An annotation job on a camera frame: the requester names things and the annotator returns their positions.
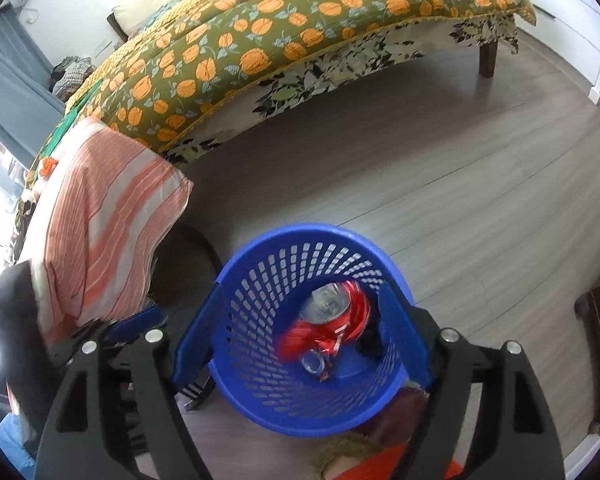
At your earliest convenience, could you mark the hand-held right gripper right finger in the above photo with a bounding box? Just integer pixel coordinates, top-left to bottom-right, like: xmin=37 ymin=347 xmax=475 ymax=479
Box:
xmin=380 ymin=282 xmax=567 ymax=480

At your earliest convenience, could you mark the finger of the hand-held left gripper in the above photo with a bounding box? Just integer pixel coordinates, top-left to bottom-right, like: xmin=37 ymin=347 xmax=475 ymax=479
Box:
xmin=105 ymin=306 xmax=166 ymax=347
xmin=50 ymin=320 xmax=111 ymax=361

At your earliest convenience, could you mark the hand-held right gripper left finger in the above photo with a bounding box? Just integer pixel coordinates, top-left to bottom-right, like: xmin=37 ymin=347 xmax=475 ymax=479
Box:
xmin=34 ymin=282 xmax=231 ymax=480

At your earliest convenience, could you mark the crushed drink can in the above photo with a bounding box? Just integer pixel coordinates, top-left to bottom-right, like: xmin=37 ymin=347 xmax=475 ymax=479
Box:
xmin=279 ymin=282 xmax=372 ymax=383

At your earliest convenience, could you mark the blue plastic mesh basket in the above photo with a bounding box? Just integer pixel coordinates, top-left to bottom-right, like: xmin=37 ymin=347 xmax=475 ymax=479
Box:
xmin=211 ymin=224 xmax=417 ymax=438

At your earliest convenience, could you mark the dark red slipper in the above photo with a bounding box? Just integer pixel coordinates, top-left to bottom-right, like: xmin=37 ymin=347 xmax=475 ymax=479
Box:
xmin=365 ymin=387 xmax=431 ymax=448

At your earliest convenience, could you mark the orange striped tablecloth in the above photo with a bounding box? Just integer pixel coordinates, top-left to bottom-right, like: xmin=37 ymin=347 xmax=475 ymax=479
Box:
xmin=17 ymin=117 xmax=193 ymax=346

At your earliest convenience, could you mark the person's blue trouser leg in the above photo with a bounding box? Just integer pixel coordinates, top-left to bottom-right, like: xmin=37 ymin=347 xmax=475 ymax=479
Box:
xmin=0 ymin=407 xmax=36 ymax=476

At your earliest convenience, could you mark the orange fuzzy slipper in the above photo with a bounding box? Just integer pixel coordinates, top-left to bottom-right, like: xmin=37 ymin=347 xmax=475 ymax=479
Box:
xmin=312 ymin=435 xmax=466 ymax=480

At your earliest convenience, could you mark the green folded towel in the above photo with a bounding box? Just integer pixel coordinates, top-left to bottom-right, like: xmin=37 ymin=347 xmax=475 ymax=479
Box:
xmin=45 ymin=80 xmax=103 ymax=153

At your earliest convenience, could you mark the pile of clothes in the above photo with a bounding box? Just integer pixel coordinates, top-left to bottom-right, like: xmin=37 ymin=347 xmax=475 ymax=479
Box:
xmin=50 ymin=55 xmax=93 ymax=103

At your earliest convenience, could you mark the grey blue curtain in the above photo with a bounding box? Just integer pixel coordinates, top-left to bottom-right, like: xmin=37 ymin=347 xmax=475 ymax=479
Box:
xmin=0 ymin=5 xmax=66 ymax=161

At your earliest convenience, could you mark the leaf print bed skirt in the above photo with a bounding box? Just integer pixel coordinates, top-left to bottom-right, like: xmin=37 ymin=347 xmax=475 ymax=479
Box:
xmin=165 ymin=12 xmax=521 ymax=166

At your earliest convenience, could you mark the dark wooden bed leg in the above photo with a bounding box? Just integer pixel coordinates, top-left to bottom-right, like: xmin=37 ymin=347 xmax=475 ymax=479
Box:
xmin=479 ymin=40 xmax=498 ymax=79

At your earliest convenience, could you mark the dark wooden headboard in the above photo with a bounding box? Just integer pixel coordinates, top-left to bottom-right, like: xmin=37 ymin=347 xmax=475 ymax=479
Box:
xmin=107 ymin=12 xmax=128 ymax=41

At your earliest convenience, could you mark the bed with orange floral quilt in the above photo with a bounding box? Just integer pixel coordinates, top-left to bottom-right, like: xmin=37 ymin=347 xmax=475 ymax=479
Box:
xmin=27 ymin=0 xmax=537 ymax=161

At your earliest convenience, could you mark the white wardrobe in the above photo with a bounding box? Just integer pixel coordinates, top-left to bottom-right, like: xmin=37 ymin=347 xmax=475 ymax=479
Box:
xmin=530 ymin=0 xmax=600 ymax=106

